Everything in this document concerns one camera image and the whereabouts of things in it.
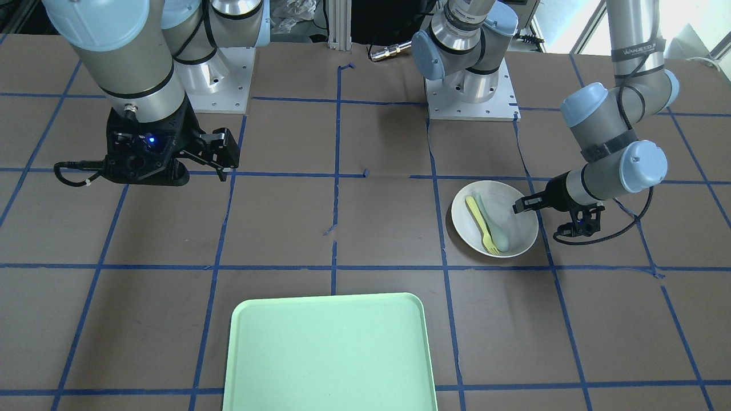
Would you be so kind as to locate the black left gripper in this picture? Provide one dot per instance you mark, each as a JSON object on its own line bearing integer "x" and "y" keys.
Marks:
{"x": 558, "y": 189}

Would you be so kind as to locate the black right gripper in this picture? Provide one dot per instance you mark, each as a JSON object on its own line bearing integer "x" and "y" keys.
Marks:
{"x": 184, "y": 129}

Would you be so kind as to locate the white round plate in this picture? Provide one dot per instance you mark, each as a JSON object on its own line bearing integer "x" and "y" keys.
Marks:
{"x": 522, "y": 229}

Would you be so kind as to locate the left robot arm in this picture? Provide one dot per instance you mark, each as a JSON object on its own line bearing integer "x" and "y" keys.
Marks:
{"x": 467, "y": 40}

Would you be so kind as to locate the yellow plastic fork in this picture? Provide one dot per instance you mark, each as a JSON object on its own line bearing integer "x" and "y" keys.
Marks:
{"x": 485, "y": 235}

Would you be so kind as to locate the green plastic spoon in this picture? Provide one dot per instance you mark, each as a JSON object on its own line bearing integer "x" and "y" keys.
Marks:
{"x": 498, "y": 234}

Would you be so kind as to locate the light green tray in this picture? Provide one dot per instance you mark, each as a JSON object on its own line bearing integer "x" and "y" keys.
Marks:
{"x": 360, "y": 352}

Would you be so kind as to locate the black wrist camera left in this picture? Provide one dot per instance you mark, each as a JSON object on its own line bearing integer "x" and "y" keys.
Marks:
{"x": 585, "y": 221}

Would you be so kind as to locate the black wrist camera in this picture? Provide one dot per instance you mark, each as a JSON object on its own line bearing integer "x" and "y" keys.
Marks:
{"x": 585, "y": 221}
{"x": 145, "y": 158}

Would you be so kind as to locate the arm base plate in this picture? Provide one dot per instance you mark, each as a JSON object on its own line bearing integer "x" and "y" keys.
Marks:
{"x": 221, "y": 85}
{"x": 468, "y": 96}

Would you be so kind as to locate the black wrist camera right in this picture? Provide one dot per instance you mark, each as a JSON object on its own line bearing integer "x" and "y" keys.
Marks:
{"x": 145, "y": 158}

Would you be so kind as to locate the aluminium frame post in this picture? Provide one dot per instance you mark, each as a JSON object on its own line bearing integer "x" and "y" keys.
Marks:
{"x": 339, "y": 16}

